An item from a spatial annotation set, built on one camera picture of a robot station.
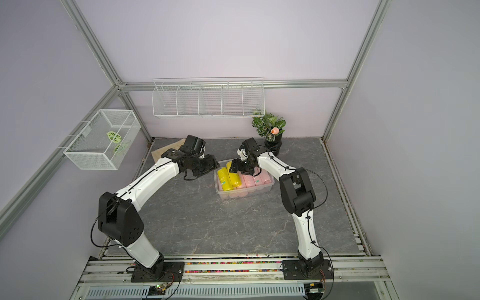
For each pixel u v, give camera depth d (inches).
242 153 36.7
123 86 36.9
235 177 36.3
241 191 36.6
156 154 44.4
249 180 37.8
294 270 29.1
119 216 17.5
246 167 33.5
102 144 32.5
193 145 26.4
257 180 38.0
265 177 37.7
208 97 39.5
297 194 22.0
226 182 35.9
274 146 42.3
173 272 28.6
